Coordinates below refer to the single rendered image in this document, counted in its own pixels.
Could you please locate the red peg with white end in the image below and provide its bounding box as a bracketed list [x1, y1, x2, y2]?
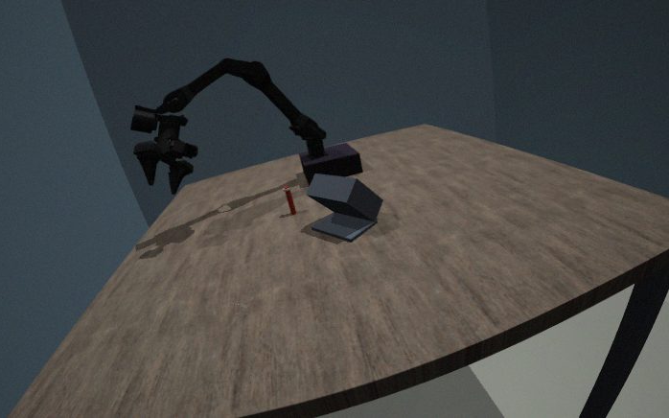
[282, 186, 296, 215]

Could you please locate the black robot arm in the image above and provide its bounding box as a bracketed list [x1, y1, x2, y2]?
[130, 58, 328, 159]

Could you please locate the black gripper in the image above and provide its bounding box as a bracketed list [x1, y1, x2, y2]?
[133, 131, 194, 195]

